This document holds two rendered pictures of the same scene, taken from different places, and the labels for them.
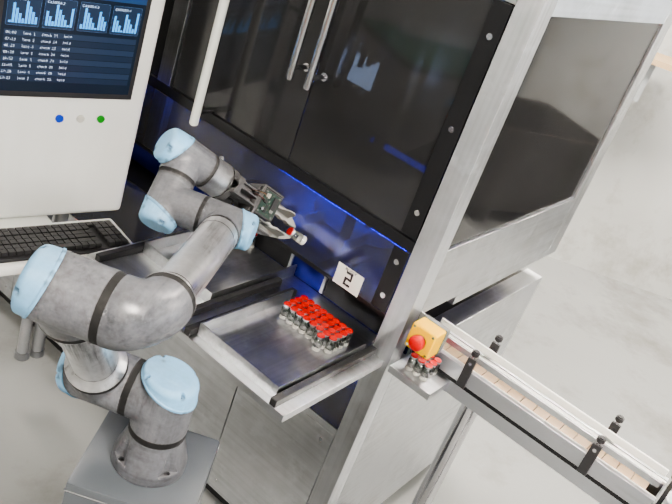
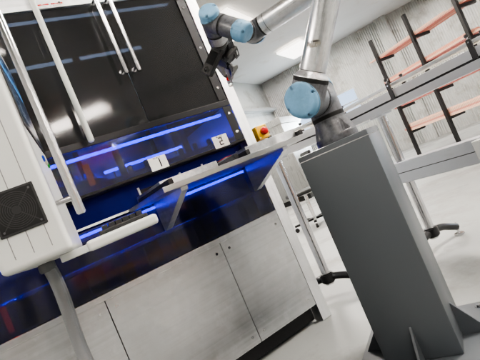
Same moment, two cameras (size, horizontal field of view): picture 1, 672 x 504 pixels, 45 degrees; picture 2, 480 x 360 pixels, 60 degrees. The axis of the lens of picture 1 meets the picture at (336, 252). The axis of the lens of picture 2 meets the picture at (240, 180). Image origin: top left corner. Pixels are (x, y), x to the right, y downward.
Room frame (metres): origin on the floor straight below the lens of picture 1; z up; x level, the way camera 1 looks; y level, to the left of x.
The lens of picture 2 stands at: (0.84, 1.69, 0.77)
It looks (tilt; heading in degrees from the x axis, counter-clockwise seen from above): 1 degrees up; 300
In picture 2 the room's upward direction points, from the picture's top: 23 degrees counter-clockwise
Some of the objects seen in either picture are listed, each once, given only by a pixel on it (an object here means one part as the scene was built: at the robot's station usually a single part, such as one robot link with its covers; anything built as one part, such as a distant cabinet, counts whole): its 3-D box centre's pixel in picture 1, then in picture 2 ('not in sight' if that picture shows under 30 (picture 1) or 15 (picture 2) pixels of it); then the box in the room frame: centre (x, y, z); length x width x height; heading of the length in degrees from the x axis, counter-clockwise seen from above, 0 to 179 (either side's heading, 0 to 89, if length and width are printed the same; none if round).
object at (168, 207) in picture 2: not in sight; (175, 210); (1.92, 0.40, 0.80); 0.34 x 0.03 x 0.13; 151
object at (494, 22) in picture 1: (435, 169); (208, 66); (1.81, -0.15, 1.40); 0.05 x 0.01 x 0.80; 61
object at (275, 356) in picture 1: (284, 339); (251, 152); (1.68, 0.04, 0.90); 0.34 x 0.26 x 0.04; 150
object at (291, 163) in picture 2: not in sight; (285, 162); (4.58, -6.92, 0.90); 1.36 x 1.05 x 1.80; 92
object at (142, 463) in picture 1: (153, 441); (333, 128); (1.26, 0.21, 0.84); 0.15 x 0.15 x 0.10
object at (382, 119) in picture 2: not in sight; (407, 176); (1.27, -0.82, 0.46); 0.09 x 0.09 x 0.77; 61
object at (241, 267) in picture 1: (222, 258); (176, 183); (1.95, 0.29, 0.90); 0.34 x 0.26 x 0.04; 151
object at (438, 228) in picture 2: not in sight; (434, 238); (1.27, -0.82, 0.07); 0.50 x 0.08 x 0.14; 61
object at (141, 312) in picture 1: (191, 269); (298, 1); (1.19, 0.22, 1.29); 0.49 x 0.11 x 0.12; 178
